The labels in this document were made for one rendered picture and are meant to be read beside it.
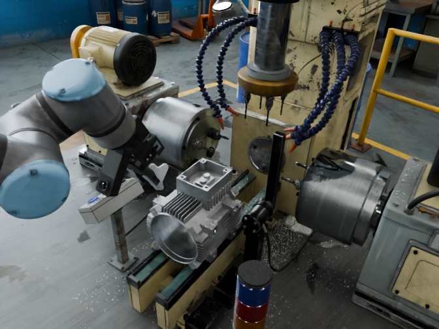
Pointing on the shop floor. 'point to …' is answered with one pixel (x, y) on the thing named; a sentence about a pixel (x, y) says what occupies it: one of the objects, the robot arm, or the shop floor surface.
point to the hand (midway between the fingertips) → (150, 185)
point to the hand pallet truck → (203, 22)
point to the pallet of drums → (135, 17)
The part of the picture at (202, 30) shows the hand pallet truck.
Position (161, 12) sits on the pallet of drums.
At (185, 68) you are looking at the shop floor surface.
